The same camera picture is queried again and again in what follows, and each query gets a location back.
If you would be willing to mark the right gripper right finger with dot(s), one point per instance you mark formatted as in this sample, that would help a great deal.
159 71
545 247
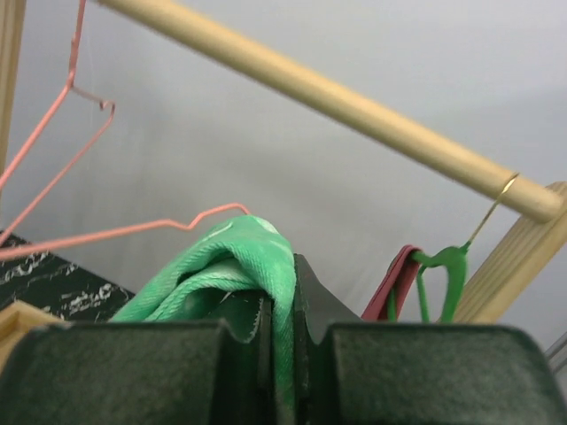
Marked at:
349 371

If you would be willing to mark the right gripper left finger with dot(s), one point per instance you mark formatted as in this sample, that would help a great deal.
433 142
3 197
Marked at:
216 370

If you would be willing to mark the wooden clothes rack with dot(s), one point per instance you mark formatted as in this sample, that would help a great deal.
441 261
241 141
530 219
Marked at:
514 263

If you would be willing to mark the green patterned garment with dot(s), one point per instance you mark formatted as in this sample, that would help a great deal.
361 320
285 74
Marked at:
242 253

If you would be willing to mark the maroon tank top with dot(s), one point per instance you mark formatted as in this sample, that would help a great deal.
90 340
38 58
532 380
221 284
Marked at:
389 297

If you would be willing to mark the black marbled table mat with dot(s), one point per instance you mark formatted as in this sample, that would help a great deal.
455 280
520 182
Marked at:
61 288

